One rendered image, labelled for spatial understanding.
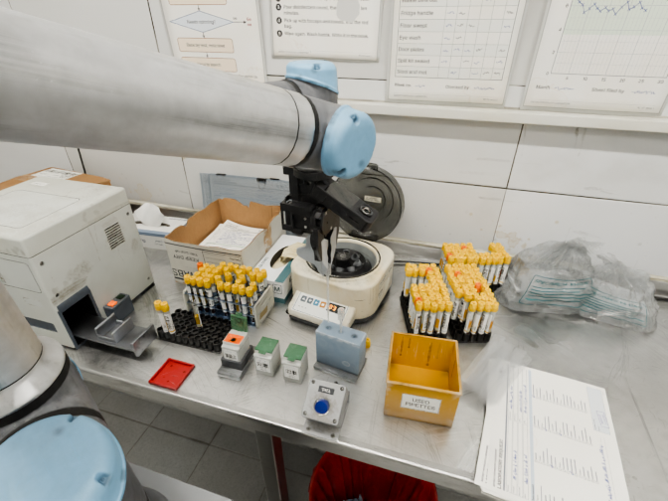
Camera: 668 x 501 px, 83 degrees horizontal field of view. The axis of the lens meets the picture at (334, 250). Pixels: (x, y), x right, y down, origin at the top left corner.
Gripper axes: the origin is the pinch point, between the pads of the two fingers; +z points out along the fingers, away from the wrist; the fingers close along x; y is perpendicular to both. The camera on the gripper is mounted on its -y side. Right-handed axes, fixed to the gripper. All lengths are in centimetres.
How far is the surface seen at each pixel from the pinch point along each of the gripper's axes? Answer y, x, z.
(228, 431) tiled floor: 57, -16, 113
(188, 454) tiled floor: 65, -1, 113
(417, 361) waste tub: -18.6, -5.8, 22.7
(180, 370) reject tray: 28.3, 16.1, 25.1
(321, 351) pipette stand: 0.7, 1.9, 20.7
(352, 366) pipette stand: -6.6, 1.9, 21.9
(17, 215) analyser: 66, 16, -5
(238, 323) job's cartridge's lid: 18.6, 6.4, 15.8
